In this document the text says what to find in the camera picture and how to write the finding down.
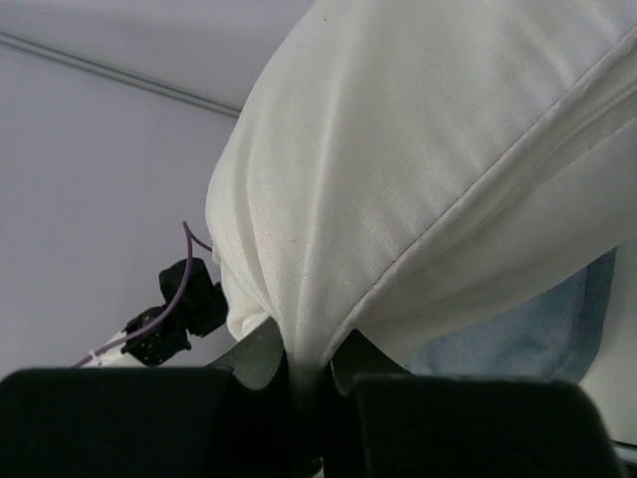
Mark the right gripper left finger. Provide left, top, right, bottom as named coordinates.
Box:
left=1, top=321, right=294, bottom=477

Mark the white pillow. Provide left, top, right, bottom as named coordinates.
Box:
left=206, top=1, right=636, bottom=368

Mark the left aluminium frame post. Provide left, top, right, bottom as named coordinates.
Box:
left=1, top=30, right=242, bottom=119

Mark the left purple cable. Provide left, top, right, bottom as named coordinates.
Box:
left=69, top=221, right=215, bottom=368

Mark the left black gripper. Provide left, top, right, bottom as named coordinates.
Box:
left=158, top=258, right=228, bottom=338

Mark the blue striped pillowcase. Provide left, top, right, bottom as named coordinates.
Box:
left=406, top=249, right=617, bottom=382

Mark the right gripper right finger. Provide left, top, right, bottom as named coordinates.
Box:
left=322, top=332, right=630, bottom=477

